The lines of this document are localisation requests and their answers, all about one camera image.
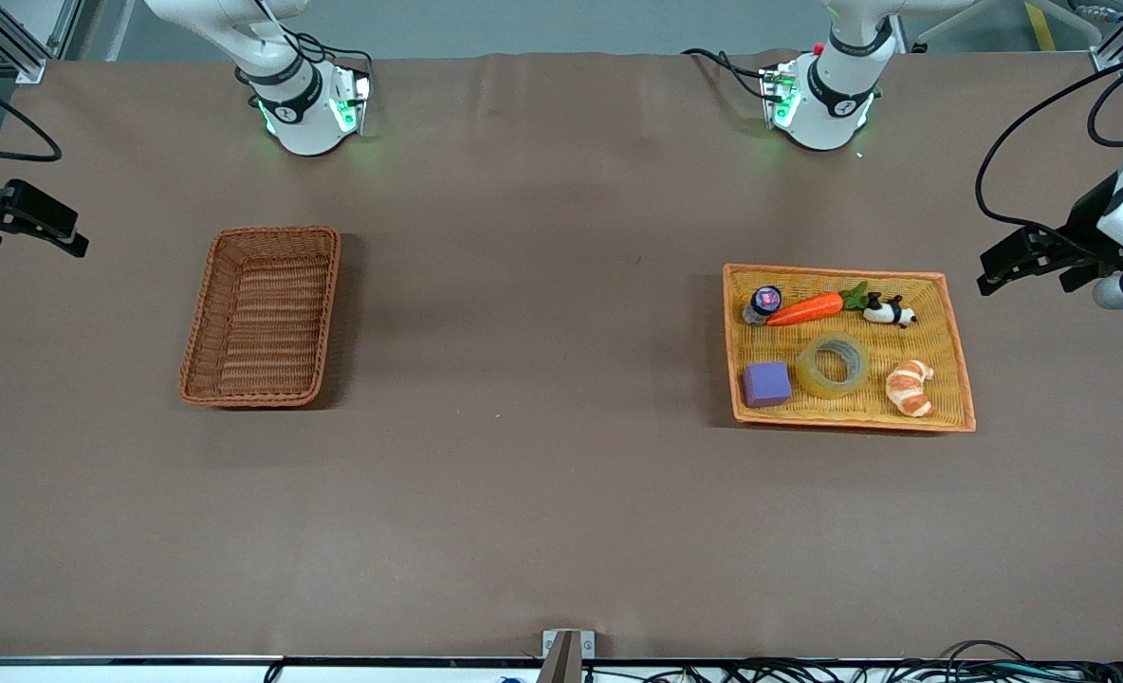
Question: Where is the black white panda toy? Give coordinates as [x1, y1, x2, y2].
[862, 291, 919, 330]

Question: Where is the black arm base cable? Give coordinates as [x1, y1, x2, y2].
[291, 28, 375, 82]
[681, 46, 773, 102]

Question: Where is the black right arm wrist cable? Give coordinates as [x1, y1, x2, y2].
[0, 71, 62, 162]

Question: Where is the croissant toy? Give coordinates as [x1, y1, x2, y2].
[885, 359, 936, 418]

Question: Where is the black cable bundle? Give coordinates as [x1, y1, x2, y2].
[580, 640, 1123, 683]

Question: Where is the black arm wrist cable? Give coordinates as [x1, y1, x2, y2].
[975, 52, 1123, 262]
[0, 71, 62, 162]

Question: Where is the grey metal bracket post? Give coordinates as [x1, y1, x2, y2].
[541, 629, 597, 683]

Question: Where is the black left arm base cable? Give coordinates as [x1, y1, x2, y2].
[681, 46, 773, 102]

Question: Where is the orange wicker tray basket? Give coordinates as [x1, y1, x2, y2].
[721, 263, 978, 434]

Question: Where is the purple cube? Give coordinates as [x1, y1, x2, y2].
[742, 360, 794, 410]

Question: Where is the black left arm wrist cable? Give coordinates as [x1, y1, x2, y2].
[975, 52, 1123, 262]

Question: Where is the clear yellowish tape roll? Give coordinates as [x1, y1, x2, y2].
[795, 332, 872, 399]

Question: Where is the small jar with dark lid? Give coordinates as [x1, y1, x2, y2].
[742, 285, 784, 328]

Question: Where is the black right arm base cable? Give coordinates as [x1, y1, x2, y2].
[291, 28, 375, 82]

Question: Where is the brown table cover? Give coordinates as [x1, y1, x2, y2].
[0, 49, 1123, 662]

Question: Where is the brown wicker basket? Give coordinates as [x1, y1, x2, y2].
[177, 225, 342, 410]

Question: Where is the orange carrot toy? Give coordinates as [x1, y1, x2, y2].
[766, 281, 871, 328]

